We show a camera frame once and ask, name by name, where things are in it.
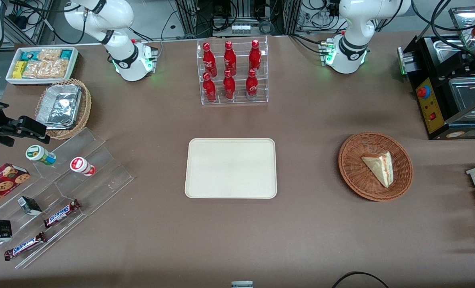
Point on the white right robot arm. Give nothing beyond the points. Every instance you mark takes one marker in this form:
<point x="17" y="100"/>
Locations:
<point x="131" y="66"/>

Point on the light wicker basket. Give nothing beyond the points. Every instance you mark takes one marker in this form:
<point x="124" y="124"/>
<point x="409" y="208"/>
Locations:
<point x="84" y="108"/>

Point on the cream plastic tray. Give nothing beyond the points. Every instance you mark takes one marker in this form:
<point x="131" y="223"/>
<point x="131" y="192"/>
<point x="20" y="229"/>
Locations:
<point x="231" y="168"/>

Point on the brown wicker basket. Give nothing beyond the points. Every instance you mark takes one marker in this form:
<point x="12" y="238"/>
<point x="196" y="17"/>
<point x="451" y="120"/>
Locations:
<point x="353" y="176"/>

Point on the wrapped triangle sandwich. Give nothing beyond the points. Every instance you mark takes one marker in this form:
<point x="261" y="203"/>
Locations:
<point x="381" y="168"/>

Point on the black tray sealing machine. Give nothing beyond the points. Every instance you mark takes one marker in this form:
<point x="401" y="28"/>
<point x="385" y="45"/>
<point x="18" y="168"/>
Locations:
<point x="433" y="108"/>

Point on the green lid yogurt cup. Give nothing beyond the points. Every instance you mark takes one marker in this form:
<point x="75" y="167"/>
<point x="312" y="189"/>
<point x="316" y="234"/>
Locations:
<point x="38" y="153"/>

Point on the aluminium foil container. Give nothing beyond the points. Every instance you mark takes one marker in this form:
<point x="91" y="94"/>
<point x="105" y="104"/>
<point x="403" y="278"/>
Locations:
<point x="59" y="106"/>

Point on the red tartan cookie box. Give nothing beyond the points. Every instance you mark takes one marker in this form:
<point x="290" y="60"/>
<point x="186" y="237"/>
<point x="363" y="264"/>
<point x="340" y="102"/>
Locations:
<point x="1" y="186"/>

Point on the white plastic snack bin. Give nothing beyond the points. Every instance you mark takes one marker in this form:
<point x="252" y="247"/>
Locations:
<point x="11" y="80"/>

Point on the yellow snack packet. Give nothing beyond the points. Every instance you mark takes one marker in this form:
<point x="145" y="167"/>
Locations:
<point x="19" y="69"/>

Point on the red lid yogurt cup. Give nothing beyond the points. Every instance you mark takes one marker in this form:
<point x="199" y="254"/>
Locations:
<point x="80" y="164"/>

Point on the small black carton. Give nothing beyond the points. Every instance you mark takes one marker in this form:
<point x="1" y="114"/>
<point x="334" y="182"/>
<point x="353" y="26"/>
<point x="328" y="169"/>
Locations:
<point x="30" y="205"/>
<point x="1" y="230"/>

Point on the clear cookie bag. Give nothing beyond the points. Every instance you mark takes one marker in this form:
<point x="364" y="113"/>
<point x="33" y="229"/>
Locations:
<point x="47" y="69"/>
<point x="49" y="54"/>

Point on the teal snack packet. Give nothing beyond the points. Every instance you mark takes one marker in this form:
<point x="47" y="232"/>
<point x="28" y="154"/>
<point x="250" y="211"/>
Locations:
<point x="66" y="54"/>
<point x="29" y="55"/>

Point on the Snickers chocolate bar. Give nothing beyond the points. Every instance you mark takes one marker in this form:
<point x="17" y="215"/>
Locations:
<point x="61" y="213"/>
<point x="25" y="246"/>

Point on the clear acrylic step display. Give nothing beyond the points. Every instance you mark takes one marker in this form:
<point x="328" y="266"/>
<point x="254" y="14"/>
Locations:
<point x="101" y="176"/>

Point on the red cola bottle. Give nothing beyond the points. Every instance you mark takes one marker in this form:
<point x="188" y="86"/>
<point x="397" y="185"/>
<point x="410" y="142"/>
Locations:
<point x="229" y="59"/>
<point x="209" y="60"/>
<point x="209" y="90"/>
<point x="252" y="86"/>
<point x="255" y="56"/>
<point x="229" y="88"/>

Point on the clear acrylic bottle rack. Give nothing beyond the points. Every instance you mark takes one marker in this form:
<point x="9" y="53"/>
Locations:
<point x="237" y="86"/>

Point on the white power strip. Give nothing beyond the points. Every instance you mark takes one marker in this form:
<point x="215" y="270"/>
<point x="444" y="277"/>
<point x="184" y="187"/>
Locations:
<point x="241" y="28"/>

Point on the small grey device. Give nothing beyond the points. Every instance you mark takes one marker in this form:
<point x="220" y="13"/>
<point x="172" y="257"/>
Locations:
<point x="242" y="284"/>

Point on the aluminium profile frame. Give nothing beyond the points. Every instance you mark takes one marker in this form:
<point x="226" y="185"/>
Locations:
<point x="189" y="18"/>

